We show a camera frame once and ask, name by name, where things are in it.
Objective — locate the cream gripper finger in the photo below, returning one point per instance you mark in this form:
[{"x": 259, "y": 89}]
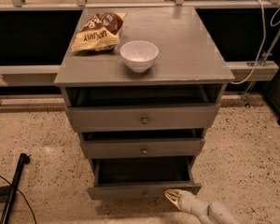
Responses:
[
  {"x": 175, "y": 203},
  {"x": 173, "y": 194}
]

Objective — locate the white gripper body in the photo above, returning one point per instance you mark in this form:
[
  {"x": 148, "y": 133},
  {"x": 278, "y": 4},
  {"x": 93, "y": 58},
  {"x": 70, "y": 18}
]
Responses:
[{"x": 188, "y": 202}]

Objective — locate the grey bottom drawer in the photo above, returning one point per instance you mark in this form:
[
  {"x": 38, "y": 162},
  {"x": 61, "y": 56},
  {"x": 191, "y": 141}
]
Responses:
[{"x": 139, "y": 178}]

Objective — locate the grey drawer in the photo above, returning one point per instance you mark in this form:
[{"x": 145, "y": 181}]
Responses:
[
  {"x": 139, "y": 178},
  {"x": 138, "y": 118},
  {"x": 142, "y": 148}
]

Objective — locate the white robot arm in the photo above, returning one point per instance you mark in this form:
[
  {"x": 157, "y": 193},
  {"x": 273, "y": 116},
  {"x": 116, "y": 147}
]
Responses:
[{"x": 218, "y": 213}]

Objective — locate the grey wooden drawer cabinet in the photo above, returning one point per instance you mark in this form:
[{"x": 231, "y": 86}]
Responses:
[{"x": 189, "y": 70}]

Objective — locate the grey middle drawer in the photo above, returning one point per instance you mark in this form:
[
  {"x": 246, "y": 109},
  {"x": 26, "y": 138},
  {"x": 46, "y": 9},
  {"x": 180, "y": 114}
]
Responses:
[{"x": 142, "y": 148}]

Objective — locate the grey top drawer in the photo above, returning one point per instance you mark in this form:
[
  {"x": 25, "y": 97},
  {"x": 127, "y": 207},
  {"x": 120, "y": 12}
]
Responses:
[{"x": 138, "y": 118}]

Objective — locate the white bowl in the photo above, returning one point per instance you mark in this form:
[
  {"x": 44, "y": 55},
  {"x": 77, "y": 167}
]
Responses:
[{"x": 139, "y": 55}]

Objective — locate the yellow brown chip bag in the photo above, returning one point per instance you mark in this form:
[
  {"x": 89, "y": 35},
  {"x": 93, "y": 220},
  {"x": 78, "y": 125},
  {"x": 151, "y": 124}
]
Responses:
[{"x": 100, "y": 32}]

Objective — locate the black stand leg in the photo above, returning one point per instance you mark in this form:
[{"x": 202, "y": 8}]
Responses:
[{"x": 8, "y": 193}]

